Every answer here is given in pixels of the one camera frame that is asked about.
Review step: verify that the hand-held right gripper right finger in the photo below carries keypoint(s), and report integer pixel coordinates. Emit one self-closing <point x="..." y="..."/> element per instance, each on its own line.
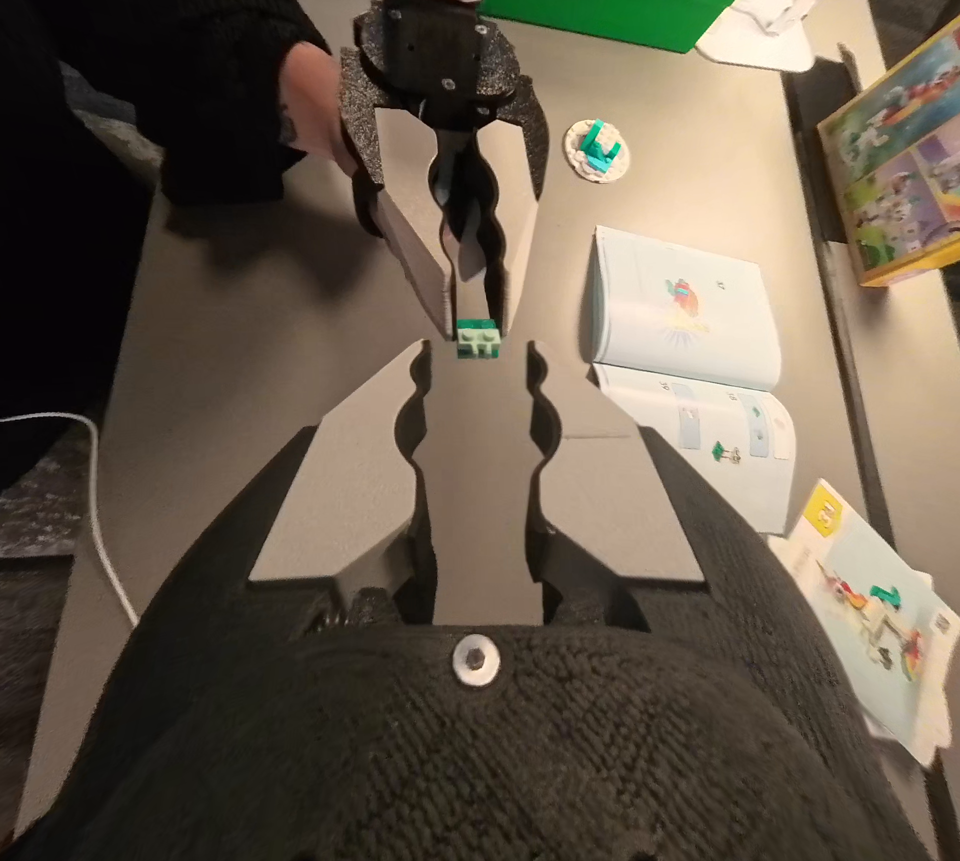
<point x="622" y="508"/>

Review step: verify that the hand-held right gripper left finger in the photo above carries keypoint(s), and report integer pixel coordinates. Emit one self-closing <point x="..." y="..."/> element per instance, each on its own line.
<point x="337" y="501"/>

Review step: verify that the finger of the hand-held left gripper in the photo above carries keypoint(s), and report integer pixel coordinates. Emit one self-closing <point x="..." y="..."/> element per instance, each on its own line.
<point x="517" y="201"/>
<point x="409" y="216"/>

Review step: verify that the light green lego brick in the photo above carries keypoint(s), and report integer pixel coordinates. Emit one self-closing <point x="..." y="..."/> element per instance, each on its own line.
<point x="480" y="345"/>

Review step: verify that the person's left forearm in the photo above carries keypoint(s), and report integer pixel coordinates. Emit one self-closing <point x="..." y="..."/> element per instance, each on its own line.
<point x="165" y="36"/>

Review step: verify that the round white lego base assembly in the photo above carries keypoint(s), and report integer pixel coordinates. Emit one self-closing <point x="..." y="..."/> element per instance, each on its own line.
<point x="596" y="152"/>

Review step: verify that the colourful lego set box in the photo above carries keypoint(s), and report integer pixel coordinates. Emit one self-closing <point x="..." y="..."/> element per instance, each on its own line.
<point x="900" y="156"/>

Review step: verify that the person's left hand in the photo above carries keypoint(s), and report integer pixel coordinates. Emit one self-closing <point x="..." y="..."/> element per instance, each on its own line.
<point x="315" y="103"/>

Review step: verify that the open instruction booklet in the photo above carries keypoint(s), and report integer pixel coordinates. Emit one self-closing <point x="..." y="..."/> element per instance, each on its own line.
<point x="690" y="306"/>

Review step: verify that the yellow-cornered instruction booklet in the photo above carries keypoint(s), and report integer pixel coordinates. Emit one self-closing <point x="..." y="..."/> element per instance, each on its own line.
<point x="862" y="613"/>

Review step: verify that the person's black clothed body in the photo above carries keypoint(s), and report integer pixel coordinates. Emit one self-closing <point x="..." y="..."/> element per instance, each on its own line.
<point x="45" y="313"/>

